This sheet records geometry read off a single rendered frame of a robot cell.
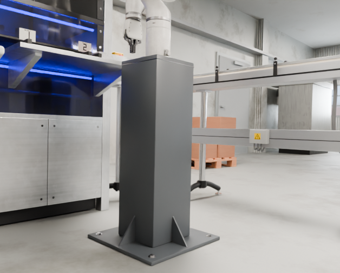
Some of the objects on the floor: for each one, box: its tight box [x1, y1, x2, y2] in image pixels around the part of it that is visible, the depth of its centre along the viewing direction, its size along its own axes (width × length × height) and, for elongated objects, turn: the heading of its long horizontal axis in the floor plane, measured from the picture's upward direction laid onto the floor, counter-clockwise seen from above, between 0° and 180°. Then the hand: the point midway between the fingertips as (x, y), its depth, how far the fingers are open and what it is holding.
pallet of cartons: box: [191, 116, 237, 170], centre depth 502 cm, size 88×128×72 cm
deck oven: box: [271, 81, 333, 155], centre depth 836 cm, size 136×104×180 cm
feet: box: [191, 180, 222, 195], centre depth 256 cm, size 8×50×14 cm
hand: (132, 49), depth 176 cm, fingers closed
